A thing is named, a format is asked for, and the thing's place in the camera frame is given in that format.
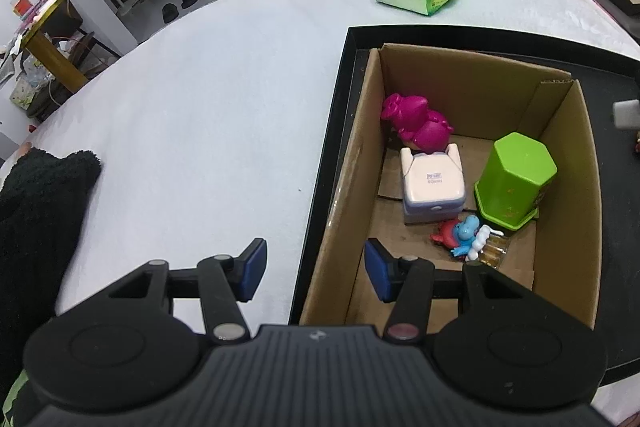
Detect green hexagonal toy container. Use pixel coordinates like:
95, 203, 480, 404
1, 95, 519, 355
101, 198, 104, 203
474, 132, 558, 232

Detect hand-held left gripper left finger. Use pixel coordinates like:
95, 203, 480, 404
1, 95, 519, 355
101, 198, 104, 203
65, 238, 267, 342

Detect white charger plug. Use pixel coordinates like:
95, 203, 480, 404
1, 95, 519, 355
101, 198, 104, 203
612, 99, 640, 131

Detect black fuzzy cloth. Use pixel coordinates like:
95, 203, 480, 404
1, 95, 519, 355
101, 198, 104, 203
0, 149, 103, 368

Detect yellow table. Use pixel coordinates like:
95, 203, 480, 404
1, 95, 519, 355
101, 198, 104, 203
22, 0, 101, 94

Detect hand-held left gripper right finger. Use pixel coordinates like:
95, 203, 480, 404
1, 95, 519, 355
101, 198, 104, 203
365, 238, 556, 342

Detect small blue red figurine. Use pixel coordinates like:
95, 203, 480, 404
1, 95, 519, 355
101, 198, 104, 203
432, 214, 511, 269

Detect white purple cube toy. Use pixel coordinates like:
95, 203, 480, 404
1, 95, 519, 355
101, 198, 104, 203
400, 143, 467, 225

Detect green cloth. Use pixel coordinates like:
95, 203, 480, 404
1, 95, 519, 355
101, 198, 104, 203
0, 369, 31, 427

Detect black shallow tray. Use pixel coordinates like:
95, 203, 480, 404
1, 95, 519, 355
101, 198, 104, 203
289, 26, 640, 383

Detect brown cardboard box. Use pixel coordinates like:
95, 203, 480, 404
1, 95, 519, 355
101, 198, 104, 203
299, 43, 603, 333

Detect magenta bear figurine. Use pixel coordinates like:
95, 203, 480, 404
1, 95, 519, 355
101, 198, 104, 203
381, 93, 455, 154

